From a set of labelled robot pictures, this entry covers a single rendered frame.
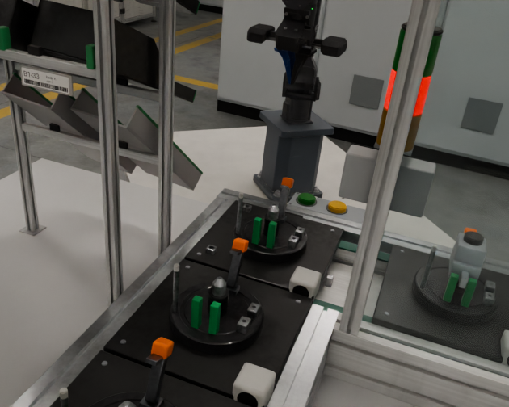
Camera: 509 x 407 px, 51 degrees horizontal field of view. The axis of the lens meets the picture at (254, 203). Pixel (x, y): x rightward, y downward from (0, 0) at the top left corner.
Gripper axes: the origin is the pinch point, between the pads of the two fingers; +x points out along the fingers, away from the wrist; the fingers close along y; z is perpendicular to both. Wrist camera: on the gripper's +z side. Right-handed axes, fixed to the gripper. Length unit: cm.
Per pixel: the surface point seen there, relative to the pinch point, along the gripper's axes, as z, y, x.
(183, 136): -42, -44, 39
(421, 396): 36, 37, 37
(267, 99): -287, -96, 105
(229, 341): 49, 9, 27
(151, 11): -563, -362, 111
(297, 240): 21.3, 10.8, 25.1
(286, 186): 13.6, 5.3, 19.0
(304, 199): -0.1, 6.4, 28.3
